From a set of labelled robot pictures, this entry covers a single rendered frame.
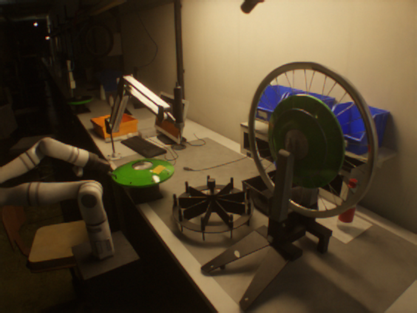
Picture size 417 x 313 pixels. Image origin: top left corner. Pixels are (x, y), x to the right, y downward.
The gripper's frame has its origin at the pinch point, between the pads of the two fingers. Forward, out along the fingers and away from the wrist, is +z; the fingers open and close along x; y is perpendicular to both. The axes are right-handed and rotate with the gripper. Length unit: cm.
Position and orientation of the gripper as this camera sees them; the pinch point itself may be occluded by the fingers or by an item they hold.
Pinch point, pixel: (116, 175)
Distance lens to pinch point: 148.8
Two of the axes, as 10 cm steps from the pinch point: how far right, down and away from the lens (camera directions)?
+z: 6.5, 3.1, 7.0
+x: -6.3, -3.0, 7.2
